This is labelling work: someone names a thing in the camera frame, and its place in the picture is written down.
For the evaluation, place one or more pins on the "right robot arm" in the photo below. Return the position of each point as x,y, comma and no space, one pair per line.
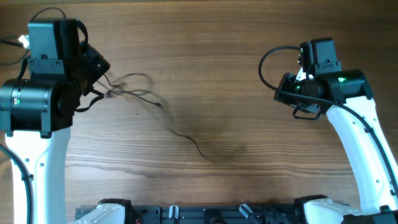
345,97

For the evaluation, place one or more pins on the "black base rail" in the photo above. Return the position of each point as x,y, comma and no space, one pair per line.
245,213

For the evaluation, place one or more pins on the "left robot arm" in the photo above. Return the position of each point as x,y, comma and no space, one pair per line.
37,114

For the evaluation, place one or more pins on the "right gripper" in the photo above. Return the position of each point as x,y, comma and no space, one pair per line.
286,81

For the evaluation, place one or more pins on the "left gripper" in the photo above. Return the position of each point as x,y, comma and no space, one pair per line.
91,58

